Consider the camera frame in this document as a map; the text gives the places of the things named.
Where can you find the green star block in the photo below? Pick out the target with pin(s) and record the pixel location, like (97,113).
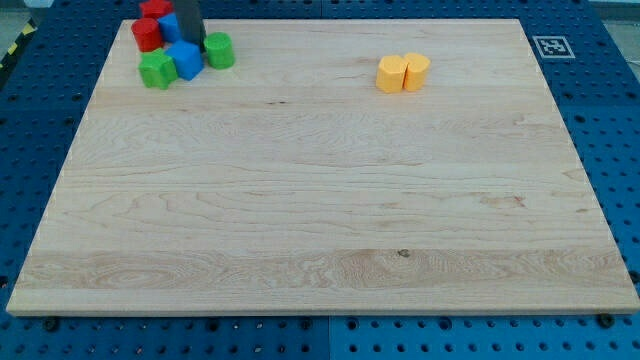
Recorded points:
(157,69)

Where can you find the red star block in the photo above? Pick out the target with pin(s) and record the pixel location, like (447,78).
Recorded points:
(155,9)

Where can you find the wooden board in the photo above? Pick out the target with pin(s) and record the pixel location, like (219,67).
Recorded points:
(289,184)

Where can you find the yellow heart block left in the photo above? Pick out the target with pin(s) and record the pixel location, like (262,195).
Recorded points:
(391,73)

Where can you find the yellow heart block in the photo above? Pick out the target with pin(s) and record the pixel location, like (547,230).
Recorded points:
(391,73)
(418,66)

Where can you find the yellow heart block right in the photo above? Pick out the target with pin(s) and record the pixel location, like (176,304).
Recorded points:
(418,66)

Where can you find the green cylinder block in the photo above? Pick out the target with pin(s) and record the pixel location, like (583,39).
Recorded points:
(219,50)

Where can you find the blue cube block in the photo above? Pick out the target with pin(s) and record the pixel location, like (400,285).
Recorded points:
(187,59)

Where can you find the small blue block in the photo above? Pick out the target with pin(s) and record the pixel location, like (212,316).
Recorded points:
(169,28)

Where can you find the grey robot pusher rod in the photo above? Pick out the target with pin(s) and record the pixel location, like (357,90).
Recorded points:
(190,22)

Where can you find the red cylinder block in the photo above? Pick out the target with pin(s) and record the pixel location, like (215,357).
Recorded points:
(146,32)

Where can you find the white fiducial marker tag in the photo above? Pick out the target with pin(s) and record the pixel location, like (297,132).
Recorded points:
(553,47)

